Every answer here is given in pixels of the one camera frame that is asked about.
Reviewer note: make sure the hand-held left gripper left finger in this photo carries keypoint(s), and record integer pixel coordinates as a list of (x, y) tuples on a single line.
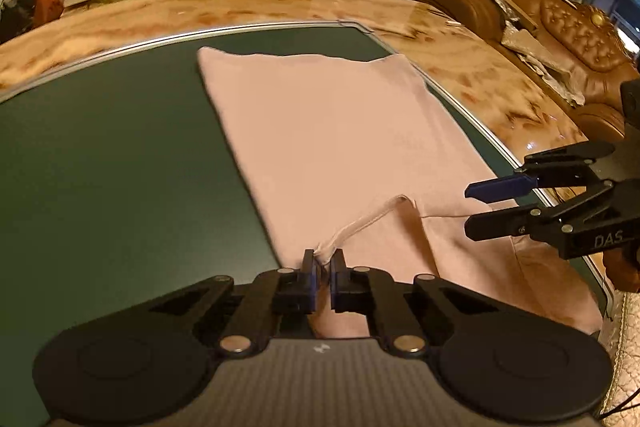
[(314, 279)]

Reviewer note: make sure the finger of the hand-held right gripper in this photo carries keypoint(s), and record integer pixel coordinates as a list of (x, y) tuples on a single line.
[(500, 226), (500, 188)]

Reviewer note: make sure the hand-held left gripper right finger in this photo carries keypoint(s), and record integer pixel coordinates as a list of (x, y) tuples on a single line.
[(334, 282)]

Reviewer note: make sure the pale pink garment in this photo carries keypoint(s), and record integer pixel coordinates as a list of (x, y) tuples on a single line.
[(340, 132)]

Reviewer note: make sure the silver crumpled cloth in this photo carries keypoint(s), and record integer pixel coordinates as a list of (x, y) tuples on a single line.
[(530, 47)]

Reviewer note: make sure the tufted brown leather sofa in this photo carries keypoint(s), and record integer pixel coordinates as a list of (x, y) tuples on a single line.
[(575, 32)]

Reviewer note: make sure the brown leather armchair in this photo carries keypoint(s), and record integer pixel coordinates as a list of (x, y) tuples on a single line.
[(460, 9)]

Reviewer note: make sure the orange plastic bag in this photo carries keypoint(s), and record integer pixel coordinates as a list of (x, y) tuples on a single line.
[(48, 2)]

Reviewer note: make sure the black bag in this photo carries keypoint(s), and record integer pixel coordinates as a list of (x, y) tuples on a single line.
[(15, 12)]

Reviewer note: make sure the green board with silver frame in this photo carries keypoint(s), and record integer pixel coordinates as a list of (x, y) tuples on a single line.
[(100, 182)]

